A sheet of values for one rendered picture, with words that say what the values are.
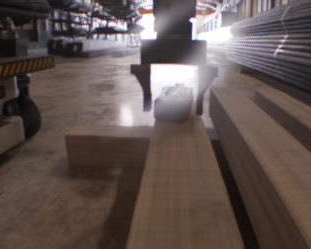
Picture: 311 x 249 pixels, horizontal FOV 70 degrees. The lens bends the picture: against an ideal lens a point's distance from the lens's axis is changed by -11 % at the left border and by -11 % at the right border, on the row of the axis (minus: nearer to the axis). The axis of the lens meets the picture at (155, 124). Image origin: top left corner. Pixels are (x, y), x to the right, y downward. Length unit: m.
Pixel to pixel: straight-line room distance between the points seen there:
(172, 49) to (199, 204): 0.31
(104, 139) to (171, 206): 0.48
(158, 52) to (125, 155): 0.34
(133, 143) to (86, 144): 0.14
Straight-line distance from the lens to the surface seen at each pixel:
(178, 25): 0.42
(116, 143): 0.70
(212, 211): 0.25
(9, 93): 0.83
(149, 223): 0.23
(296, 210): 0.28
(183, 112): 0.48
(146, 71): 0.51
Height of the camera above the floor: 0.36
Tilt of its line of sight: 19 degrees down
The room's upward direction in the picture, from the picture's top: straight up
